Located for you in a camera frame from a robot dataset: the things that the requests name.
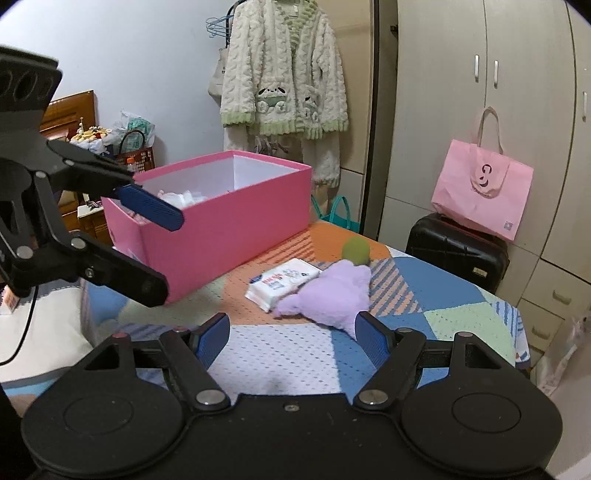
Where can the cluster of small toys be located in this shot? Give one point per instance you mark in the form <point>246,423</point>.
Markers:
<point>92,136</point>

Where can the beige canvas bag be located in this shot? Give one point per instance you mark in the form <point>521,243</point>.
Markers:
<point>217,78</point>

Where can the black suitcase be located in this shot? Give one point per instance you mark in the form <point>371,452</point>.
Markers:
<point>455,256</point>

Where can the white tissue pack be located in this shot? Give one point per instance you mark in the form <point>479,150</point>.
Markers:
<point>282,282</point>

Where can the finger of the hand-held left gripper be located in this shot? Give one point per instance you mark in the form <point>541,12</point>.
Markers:
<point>120,274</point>
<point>152,210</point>

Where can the pink tote bag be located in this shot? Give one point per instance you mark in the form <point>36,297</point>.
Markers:
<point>480,198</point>

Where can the wooden cabinet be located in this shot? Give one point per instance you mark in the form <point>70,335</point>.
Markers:
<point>90,221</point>

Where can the patterned colourful blanket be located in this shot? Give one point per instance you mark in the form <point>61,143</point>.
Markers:
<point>286,350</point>

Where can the white bed sheet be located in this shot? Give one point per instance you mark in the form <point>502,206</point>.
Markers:
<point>46,332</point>

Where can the grey wardrobe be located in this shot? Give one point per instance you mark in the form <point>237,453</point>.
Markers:
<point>531,115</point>

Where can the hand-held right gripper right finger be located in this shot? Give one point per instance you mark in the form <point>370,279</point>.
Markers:
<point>373,339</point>

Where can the cream fleece pants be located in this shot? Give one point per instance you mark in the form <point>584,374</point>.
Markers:
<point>318,157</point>

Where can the wooden headboard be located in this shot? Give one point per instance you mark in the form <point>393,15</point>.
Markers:
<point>69,113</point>

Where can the cream green fleece jacket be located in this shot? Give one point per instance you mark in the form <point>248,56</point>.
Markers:
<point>281,69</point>

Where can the pink cardboard box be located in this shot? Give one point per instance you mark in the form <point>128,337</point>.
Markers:
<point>221,230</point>

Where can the white grey plush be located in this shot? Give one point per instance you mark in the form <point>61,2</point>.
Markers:
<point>182,198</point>

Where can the blue clothes hangers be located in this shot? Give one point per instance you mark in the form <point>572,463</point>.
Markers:
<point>219,25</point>

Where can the purple eggplant plush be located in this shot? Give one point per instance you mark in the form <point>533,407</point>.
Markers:
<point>330,295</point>

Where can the crumpled clear plastic bag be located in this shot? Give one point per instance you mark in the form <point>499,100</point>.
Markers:
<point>136,122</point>

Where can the woven basket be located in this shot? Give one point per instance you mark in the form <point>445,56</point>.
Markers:
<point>138,154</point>

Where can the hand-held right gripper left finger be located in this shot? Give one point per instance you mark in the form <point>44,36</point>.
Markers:
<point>210,339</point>

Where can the white plastic bag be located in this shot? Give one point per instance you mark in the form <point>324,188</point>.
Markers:
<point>565,355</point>

